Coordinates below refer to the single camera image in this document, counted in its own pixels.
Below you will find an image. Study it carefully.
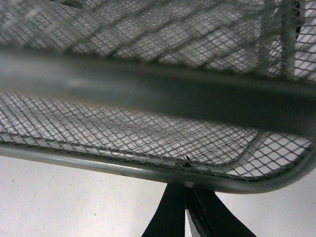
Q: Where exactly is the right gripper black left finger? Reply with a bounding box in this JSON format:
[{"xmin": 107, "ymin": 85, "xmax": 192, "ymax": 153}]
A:
[{"xmin": 142, "ymin": 184, "xmax": 186, "ymax": 237}]

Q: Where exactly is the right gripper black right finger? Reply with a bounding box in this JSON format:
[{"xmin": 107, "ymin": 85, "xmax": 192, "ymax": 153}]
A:
[{"xmin": 186, "ymin": 188, "xmax": 255, "ymax": 237}]

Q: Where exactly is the grey wire mesh rack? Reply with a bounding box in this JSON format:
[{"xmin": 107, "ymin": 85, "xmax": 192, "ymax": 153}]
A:
[{"xmin": 0, "ymin": 0, "xmax": 316, "ymax": 194}]

